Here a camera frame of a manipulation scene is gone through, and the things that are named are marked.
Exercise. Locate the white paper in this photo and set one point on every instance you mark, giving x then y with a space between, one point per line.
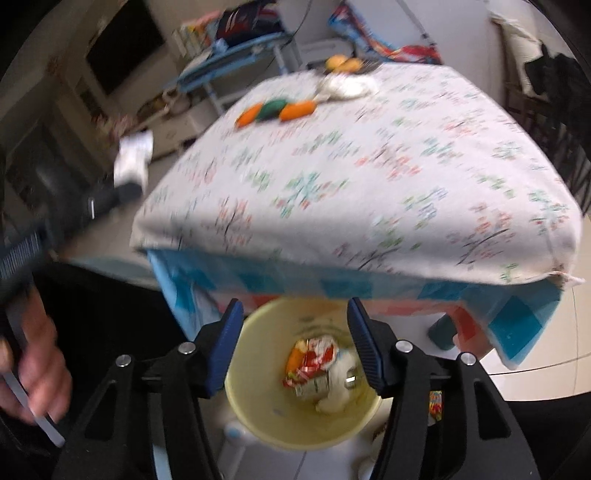
134 159

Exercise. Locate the beige jug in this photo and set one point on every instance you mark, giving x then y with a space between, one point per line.
173 104

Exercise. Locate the wooden chair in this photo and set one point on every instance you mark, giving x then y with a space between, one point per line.
515 99

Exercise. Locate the yellow plastic waste bin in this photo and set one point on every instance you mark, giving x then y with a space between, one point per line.
258 401

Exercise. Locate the small white appliance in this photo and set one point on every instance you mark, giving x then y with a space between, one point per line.
318 50

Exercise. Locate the black television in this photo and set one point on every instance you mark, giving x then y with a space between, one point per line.
124 50

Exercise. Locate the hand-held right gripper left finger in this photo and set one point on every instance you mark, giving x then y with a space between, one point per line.
226 341

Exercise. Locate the row of books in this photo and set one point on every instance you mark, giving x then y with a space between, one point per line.
196 30

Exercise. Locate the white floral tablecloth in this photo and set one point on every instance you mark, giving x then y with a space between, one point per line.
369 184

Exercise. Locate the yellow printed bag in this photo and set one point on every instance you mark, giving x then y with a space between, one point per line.
435 405

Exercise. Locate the blue study desk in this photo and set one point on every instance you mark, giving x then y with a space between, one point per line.
240 48

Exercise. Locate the red snack wrapper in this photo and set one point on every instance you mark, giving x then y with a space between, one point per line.
316 357

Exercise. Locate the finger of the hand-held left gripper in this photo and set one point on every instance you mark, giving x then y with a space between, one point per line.
113 198

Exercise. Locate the orange green packet strip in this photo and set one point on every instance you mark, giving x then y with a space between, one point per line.
277 111

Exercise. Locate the colourful printed cloth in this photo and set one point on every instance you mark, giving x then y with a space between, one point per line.
406 53

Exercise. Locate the teal table leg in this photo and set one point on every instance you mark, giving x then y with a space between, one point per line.
443 333

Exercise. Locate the white pillow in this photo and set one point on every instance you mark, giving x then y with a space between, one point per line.
521 46

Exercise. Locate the orange fruit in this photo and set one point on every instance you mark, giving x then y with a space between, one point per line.
336 62
354 66

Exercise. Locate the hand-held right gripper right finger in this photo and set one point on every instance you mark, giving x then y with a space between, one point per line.
367 341

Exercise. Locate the white television cabinet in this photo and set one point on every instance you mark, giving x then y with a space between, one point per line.
175 129

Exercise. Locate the dark fruit bowl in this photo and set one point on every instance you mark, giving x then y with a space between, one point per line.
371 68

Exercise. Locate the person's left hand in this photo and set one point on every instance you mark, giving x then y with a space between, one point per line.
41 364

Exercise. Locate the crumpled clear plastic bag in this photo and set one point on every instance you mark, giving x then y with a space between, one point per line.
348 85

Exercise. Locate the black metal chairs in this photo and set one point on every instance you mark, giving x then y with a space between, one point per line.
563 83

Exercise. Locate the dark blue backpack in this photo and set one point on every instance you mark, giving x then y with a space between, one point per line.
244 21

